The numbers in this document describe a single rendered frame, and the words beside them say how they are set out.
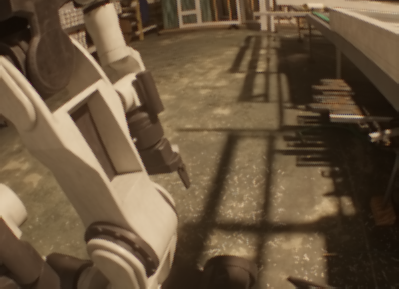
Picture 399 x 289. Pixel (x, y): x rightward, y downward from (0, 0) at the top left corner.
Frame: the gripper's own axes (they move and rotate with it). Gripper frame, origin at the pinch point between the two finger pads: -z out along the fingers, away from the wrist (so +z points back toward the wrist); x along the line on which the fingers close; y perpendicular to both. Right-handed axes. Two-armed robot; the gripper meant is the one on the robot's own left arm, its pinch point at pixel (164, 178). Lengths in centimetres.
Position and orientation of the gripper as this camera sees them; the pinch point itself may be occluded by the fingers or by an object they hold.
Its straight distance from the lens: 72.9
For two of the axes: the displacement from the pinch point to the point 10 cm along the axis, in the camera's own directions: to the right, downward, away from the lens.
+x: 9.2, -1.5, -3.7
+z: -3.1, -8.6, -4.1
